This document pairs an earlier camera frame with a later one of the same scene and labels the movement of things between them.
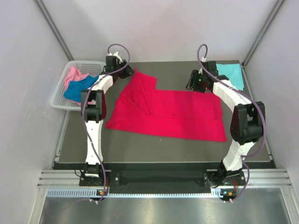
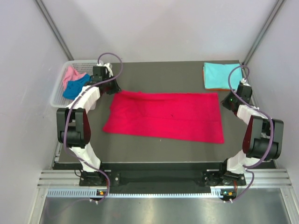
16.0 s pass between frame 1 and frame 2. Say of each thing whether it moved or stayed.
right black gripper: moved
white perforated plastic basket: stayed
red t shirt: moved
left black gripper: moved
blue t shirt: stayed
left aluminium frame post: stayed
